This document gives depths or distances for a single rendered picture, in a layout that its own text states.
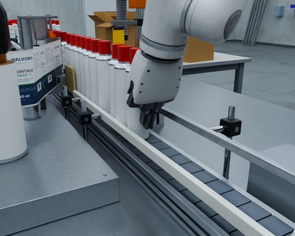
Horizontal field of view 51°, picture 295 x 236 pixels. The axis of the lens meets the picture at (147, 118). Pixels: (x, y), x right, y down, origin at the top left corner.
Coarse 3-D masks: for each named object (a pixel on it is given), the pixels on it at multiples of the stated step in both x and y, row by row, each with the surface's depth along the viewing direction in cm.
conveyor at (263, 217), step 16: (112, 128) 78; (128, 144) 68; (160, 144) 68; (144, 160) 61; (176, 160) 61; (208, 176) 55; (224, 192) 50; (208, 208) 46; (240, 208) 46; (256, 208) 46; (224, 224) 43; (272, 224) 43
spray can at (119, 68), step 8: (120, 48) 68; (128, 48) 68; (120, 56) 69; (128, 56) 69; (120, 64) 69; (128, 64) 69; (120, 72) 69; (120, 80) 70; (120, 88) 70; (120, 96) 71; (120, 104) 71; (120, 112) 72; (120, 120) 73
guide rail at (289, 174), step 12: (180, 120) 61; (204, 132) 54; (216, 132) 53; (228, 144) 49; (240, 144) 48; (252, 156) 45; (264, 156) 44; (264, 168) 44; (276, 168) 42; (288, 168) 41; (288, 180) 40
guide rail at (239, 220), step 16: (80, 96) 94; (96, 112) 82; (128, 128) 68; (144, 144) 60; (160, 160) 55; (176, 176) 51; (192, 176) 48; (192, 192) 47; (208, 192) 44; (224, 208) 41; (240, 224) 39; (256, 224) 37
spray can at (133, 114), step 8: (136, 48) 65; (128, 72) 65; (128, 96) 67; (128, 112) 68; (136, 112) 67; (128, 120) 69; (136, 120) 68; (136, 128) 69; (144, 128) 69; (144, 136) 70
